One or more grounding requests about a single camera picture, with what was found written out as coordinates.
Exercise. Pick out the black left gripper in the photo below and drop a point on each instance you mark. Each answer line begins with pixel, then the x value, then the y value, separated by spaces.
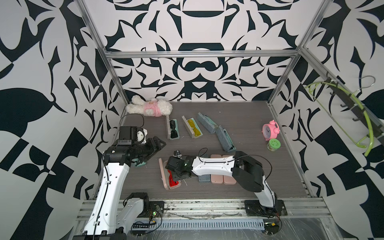
pixel 153 147

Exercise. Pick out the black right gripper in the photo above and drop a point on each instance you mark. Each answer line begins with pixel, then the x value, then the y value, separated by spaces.
pixel 176 177

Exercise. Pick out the pink case with red glasses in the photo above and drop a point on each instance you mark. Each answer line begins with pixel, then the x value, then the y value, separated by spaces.
pixel 164 174

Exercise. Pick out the mint case with white sunglasses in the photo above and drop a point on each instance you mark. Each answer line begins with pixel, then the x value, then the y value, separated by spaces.
pixel 204 178

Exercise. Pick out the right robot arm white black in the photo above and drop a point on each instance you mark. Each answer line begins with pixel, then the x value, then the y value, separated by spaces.
pixel 247 171

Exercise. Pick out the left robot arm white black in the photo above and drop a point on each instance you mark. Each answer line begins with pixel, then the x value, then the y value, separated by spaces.
pixel 105 222

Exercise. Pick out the grey-green case far left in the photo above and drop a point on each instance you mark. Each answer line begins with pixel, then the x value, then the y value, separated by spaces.
pixel 139 163

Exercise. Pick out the grey case with black sunglasses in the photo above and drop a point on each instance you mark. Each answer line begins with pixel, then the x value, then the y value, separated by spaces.
pixel 169 129

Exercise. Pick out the yellow glasses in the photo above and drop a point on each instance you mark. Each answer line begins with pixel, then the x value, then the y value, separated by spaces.
pixel 195 129

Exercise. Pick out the beige case with yellow glasses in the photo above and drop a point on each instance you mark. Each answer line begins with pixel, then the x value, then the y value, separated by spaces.
pixel 189 129

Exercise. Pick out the red sunglasses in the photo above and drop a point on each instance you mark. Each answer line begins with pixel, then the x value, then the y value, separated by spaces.
pixel 173 184

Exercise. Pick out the black sunglasses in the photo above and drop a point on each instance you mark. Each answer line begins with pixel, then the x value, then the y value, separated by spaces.
pixel 174 132

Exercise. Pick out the white plush toy pink outfit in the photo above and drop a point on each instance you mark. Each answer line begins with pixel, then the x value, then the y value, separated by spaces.
pixel 152 108

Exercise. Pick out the green lidded jar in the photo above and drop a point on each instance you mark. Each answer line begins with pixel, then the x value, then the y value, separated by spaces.
pixel 273 145

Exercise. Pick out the pink alarm clock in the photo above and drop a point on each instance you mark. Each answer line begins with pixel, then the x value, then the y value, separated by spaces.
pixel 270 130

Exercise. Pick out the green clothes hanger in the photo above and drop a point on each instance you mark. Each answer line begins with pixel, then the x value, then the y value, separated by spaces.
pixel 350 102

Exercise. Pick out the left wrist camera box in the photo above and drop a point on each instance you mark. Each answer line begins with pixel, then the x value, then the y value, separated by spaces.
pixel 129 136

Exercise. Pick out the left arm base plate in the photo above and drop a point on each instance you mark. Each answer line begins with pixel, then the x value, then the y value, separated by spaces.
pixel 154 207

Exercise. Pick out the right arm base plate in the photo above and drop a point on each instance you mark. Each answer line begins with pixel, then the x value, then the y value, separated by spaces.
pixel 254 208

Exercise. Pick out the white slotted cable duct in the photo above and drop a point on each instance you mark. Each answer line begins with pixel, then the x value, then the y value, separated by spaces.
pixel 201 224

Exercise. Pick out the aluminium front rail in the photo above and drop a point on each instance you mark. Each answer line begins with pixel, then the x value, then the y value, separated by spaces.
pixel 235 208

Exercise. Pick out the black wall hook rail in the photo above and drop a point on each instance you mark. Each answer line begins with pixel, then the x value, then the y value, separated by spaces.
pixel 367 82

